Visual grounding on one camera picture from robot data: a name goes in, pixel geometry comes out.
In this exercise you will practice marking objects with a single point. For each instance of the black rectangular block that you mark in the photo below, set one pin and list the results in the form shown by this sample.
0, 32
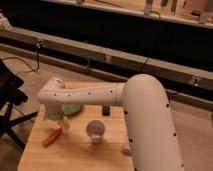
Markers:
105, 110

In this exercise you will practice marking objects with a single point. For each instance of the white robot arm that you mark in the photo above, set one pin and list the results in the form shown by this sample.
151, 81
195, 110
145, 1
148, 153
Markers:
149, 121

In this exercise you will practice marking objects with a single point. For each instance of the white squeeze bottle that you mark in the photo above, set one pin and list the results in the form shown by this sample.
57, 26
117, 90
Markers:
126, 149

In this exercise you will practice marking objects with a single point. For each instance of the green plate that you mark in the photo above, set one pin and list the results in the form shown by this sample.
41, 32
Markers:
72, 109

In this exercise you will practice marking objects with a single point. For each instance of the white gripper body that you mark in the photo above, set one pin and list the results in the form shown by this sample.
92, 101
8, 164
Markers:
54, 112

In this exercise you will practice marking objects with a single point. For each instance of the white paper cup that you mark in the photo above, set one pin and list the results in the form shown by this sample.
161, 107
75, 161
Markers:
95, 129

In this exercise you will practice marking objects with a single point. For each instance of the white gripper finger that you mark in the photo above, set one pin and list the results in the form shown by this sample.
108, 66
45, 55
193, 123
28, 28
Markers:
64, 124

